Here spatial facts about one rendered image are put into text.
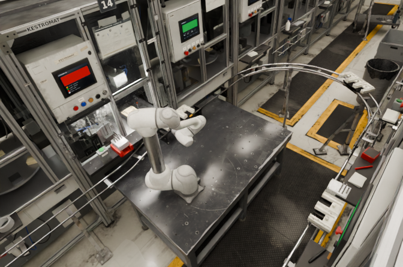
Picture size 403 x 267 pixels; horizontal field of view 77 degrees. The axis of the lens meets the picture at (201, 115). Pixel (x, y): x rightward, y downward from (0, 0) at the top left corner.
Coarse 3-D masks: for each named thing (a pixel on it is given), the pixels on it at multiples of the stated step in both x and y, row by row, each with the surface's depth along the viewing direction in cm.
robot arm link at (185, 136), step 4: (184, 128) 213; (188, 128) 212; (176, 132) 214; (180, 132) 212; (184, 132) 211; (188, 132) 211; (176, 136) 213; (180, 136) 210; (184, 136) 209; (188, 136) 210; (192, 136) 214; (180, 140) 211; (184, 140) 208; (188, 140) 208; (192, 140) 210; (184, 144) 209; (188, 144) 209
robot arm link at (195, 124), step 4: (196, 116) 217; (200, 116) 214; (184, 120) 192; (188, 120) 194; (192, 120) 197; (196, 120) 203; (200, 120) 212; (204, 120) 215; (180, 124) 178; (184, 124) 187; (188, 124) 192; (192, 124) 197; (196, 124) 205; (200, 124) 210; (204, 124) 216; (172, 128) 169; (176, 128) 174; (180, 128) 182; (192, 128) 210; (196, 128) 209; (200, 128) 213; (192, 132) 212; (196, 132) 214
